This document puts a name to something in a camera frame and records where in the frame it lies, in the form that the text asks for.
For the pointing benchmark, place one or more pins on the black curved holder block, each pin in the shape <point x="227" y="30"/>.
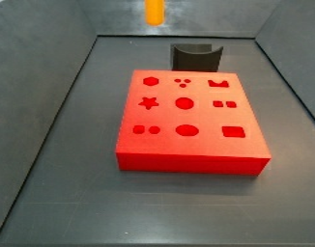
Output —
<point x="195" y="57"/>

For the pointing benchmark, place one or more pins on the orange oval peg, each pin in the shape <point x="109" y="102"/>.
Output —
<point x="154" y="8"/>

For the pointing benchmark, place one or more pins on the red shape sorter block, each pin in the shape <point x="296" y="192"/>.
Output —
<point x="188" y="122"/>

